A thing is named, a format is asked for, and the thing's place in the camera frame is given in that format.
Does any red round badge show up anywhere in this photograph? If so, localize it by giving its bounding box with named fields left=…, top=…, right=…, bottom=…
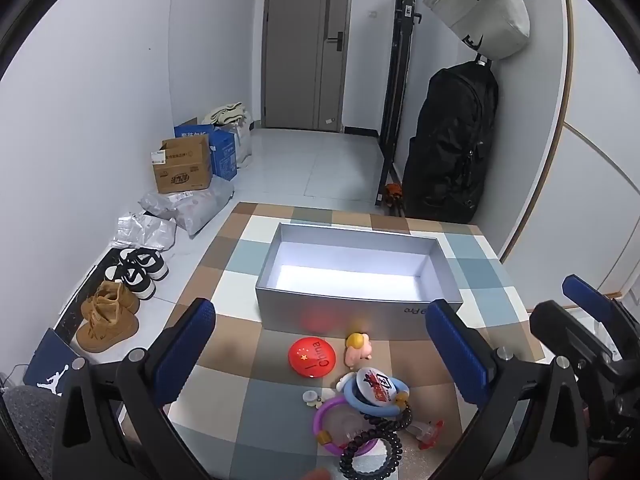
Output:
left=288, top=336, right=337, bottom=378

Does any white round badge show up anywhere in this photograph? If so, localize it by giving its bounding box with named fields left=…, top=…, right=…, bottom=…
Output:
left=354, top=367, right=401, bottom=406

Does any grey knit cloth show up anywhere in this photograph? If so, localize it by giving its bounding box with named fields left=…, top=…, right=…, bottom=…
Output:
left=0, top=385, right=66, bottom=480

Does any blue cardboard box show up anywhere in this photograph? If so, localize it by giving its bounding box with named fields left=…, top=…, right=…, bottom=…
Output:
left=173, top=117, right=240, bottom=181

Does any brown cardboard box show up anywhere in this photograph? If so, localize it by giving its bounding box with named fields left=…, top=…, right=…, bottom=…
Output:
left=148, top=135, right=213, bottom=195

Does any white grey hanging bag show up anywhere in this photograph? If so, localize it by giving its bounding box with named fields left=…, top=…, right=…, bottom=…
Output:
left=422, top=0, right=531, bottom=61

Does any silver cardboard box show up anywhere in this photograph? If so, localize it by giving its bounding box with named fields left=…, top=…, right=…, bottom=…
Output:
left=255, top=222, right=465, bottom=343

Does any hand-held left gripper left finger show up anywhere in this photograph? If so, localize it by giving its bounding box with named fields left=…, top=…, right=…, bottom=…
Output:
left=52, top=297, right=217, bottom=480

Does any tan suede boot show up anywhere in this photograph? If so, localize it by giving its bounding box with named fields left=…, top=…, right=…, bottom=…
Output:
left=75, top=305, right=140, bottom=353
left=82, top=280, right=141, bottom=318

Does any black white sneaker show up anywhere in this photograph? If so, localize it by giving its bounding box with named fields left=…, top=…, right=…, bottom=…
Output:
left=104, top=265, right=157, bottom=302
left=117, top=247, right=170, bottom=281

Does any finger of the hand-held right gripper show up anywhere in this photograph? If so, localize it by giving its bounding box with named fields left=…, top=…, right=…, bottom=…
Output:
left=561, top=274, right=640, bottom=341
left=529, top=300, right=621, bottom=376

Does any blue ring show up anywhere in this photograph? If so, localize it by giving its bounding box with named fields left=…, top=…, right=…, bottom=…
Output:
left=337, top=367, right=412, bottom=417

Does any pink figurine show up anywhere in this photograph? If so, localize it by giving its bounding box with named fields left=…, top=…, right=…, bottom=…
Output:
left=344, top=331, right=375, bottom=368

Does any red clear hair clip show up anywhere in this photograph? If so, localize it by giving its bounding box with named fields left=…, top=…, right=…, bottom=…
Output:
left=402, top=417, right=446, bottom=452

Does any black coil hair tie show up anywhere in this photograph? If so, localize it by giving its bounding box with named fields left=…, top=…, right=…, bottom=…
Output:
left=338, top=437, right=402, bottom=480

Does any crumpled grey mail bag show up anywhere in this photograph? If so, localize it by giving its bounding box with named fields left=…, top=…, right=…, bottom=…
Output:
left=111, top=212, right=178, bottom=252

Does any beige cloth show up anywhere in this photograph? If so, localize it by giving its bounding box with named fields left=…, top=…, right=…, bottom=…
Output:
left=201, top=101, right=251, bottom=127

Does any black spiral hair tie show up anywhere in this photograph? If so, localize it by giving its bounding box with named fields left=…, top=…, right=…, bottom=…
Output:
left=350, top=402, right=415, bottom=451

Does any white plastic bag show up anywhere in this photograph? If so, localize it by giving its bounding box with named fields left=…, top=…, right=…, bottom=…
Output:
left=227, top=119, right=253, bottom=170

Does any grey entrance door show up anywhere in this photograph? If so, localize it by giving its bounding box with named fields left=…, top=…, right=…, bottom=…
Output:
left=263, top=0, right=351, bottom=133

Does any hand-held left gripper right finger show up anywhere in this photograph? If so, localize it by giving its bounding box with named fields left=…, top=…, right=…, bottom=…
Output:
left=425, top=299, right=591, bottom=480

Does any black folded metal rack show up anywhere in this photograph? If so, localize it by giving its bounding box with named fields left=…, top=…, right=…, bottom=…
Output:
left=375, top=0, right=418, bottom=206

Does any large grey mail bag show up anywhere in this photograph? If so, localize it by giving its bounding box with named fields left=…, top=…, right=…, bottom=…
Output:
left=139, top=175, right=236, bottom=238

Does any blue shoe box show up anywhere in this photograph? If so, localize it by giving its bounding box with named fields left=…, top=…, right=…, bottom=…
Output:
left=22, top=327, right=86, bottom=396

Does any checkered floor mat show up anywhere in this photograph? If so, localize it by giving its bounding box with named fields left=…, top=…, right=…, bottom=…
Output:
left=117, top=201, right=546, bottom=480

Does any black shoe mat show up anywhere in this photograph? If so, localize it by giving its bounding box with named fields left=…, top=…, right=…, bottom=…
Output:
left=52, top=245, right=131, bottom=341

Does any purple ring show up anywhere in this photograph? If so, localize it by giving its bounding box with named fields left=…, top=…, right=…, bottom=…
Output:
left=312, top=394, right=383, bottom=456

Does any orange black tool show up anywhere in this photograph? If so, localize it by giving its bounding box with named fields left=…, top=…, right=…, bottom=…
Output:
left=382, top=182, right=405, bottom=211

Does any black backpack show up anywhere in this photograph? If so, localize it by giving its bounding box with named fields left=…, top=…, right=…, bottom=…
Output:
left=401, top=60, right=500, bottom=225

